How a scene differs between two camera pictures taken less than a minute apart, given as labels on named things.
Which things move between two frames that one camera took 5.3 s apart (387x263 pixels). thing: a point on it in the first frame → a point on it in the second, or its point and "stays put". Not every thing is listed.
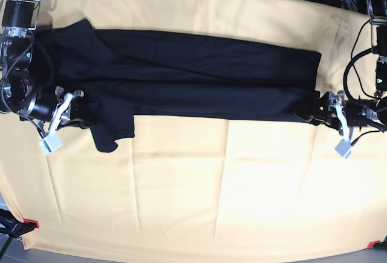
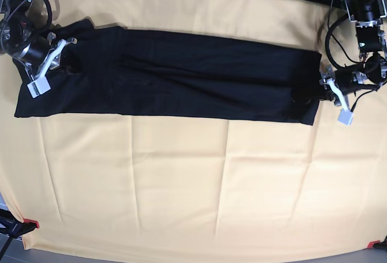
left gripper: x=51 y=114 → x=33 y=54
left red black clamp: x=14 y=227 stays put
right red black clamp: x=378 y=244 stays put
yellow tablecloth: x=191 y=186 stays put
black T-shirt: x=110 y=76 stays put
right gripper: x=352 y=113 → x=347 y=80
